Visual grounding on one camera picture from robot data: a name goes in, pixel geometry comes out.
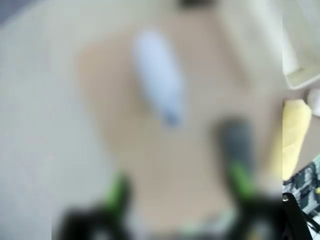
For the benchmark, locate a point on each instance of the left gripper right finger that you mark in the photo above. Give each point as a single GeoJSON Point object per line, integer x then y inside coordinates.
{"type": "Point", "coordinates": [240, 180]}

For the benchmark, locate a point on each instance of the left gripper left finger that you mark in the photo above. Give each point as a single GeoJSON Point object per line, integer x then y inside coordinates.
{"type": "Point", "coordinates": [117, 187]}

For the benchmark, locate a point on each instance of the cream fabric storage bin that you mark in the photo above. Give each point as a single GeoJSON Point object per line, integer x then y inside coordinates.
{"type": "Point", "coordinates": [300, 37]}

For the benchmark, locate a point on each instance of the blue towel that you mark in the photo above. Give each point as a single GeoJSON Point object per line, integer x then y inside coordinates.
{"type": "Point", "coordinates": [157, 80]}

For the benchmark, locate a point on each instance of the yellow towel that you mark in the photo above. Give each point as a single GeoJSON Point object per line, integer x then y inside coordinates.
{"type": "Point", "coordinates": [295, 135]}

